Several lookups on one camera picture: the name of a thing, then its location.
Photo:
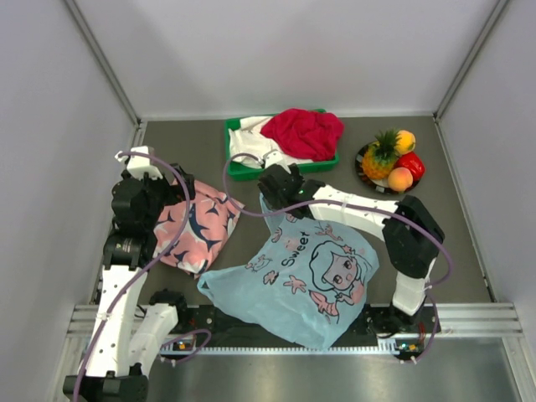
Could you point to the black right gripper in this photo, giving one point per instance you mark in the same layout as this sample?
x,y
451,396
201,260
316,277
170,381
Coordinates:
x,y
273,201

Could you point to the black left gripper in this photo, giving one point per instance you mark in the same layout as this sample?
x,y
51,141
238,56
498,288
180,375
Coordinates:
x,y
174,191

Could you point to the light blue cartoon plastic bag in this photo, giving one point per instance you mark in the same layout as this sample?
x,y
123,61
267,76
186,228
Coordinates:
x,y
307,283

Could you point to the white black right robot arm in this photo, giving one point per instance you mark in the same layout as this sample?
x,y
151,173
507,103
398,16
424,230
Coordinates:
x,y
411,235

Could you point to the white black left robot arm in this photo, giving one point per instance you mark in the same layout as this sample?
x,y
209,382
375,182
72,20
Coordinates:
x,y
119,356

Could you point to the green plastic tray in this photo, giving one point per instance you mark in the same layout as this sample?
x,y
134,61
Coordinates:
x,y
240,172

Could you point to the pink patterned cloth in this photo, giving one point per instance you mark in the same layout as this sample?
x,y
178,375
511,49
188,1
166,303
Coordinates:
x,y
204,229

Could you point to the red crumpled cloth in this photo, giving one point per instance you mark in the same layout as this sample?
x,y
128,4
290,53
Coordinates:
x,y
305,134

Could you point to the white cloth in tray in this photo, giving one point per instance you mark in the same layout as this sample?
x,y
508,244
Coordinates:
x,y
247,138

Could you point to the black patterned plate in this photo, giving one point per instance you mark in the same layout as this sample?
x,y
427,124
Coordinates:
x,y
380,186

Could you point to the plastic pineapple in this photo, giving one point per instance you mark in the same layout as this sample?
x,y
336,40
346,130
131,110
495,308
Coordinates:
x,y
381,155

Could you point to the orange peach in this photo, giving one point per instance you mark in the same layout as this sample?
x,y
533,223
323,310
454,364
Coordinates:
x,y
400,179

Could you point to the yellow orange mango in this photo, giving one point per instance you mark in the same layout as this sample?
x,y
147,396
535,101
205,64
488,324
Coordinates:
x,y
406,142

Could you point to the red bell pepper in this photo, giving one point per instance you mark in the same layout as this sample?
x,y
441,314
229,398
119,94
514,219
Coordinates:
x,y
413,163

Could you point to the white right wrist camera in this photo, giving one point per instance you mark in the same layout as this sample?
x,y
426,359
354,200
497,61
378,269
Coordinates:
x,y
273,158

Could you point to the slotted cable duct rail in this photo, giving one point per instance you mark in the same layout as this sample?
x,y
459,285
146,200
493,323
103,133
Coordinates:
x,y
390,346

